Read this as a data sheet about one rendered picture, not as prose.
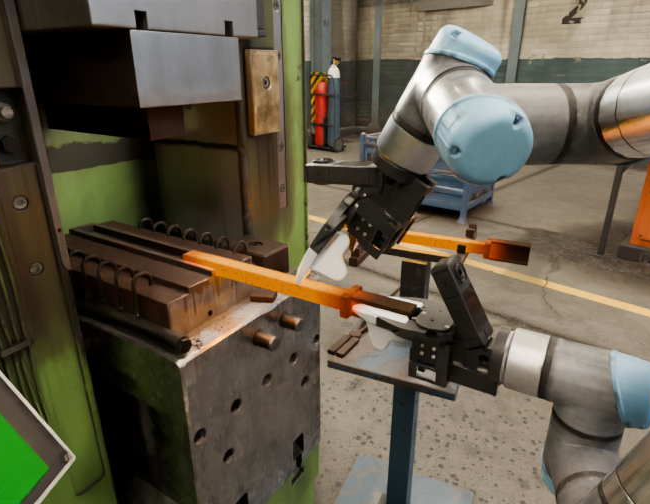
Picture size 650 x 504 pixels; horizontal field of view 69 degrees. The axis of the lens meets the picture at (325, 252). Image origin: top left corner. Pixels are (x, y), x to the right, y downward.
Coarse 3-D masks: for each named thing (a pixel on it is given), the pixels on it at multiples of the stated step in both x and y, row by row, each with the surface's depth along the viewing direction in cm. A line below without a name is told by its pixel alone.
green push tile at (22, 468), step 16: (0, 416) 41; (0, 432) 41; (16, 432) 42; (0, 448) 40; (16, 448) 41; (0, 464) 39; (16, 464) 41; (32, 464) 42; (0, 480) 39; (16, 480) 40; (32, 480) 41; (0, 496) 38; (16, 496) 39
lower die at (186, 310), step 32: (96, 224) 103; (128, 256) 88; (160, 256) 86; (224, 256) 88; (96, 288) 83; (128, 288) 78; (160, 288) 78; (192, 288) 76; (224, 288) 83; (160, 320) 75; (192, 320) 78
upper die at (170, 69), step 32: (96, 32) 62; (128, 32) 59; (160, 32) 62; (32, 64) 72; (64, 64) 68; (96, 64) 64; (128, 64) 61; (160, 64) 63; (192, 64) 68; (224, 64) 73; (64, 96) 70; (96, 96) 66; (128, 96) 63; (160, 96) 64; (192, 96) 69; (224, 96) 74
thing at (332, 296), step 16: (192, 256) 83; (208, 256) 83; (224, 272) 80; (240, 272) 78; (256, 272) 76; (272, 272) 76; (272, 288) 75; (288, 288) 73; (304, 288) 71; (320, 288) 70; (336, 288) 70; (352, 288) 69; (336, 304) 69; (352, 304) 68; (368, 304) 66; (384, 304) 65; (400, 304) 64; (416, 304) 64
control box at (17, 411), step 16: (0, 384) 43; (0, 400) 42; (16, 400) 44; (16, 416) 43; (32, 416) 44; (32, 432) 44; (48, 432) 45; (32, 448) 43; (48, 448) 44; (64, 448) 46; (48, 464) 44; (64, 464) 45; (48, 480) 43; (32, 496) 41
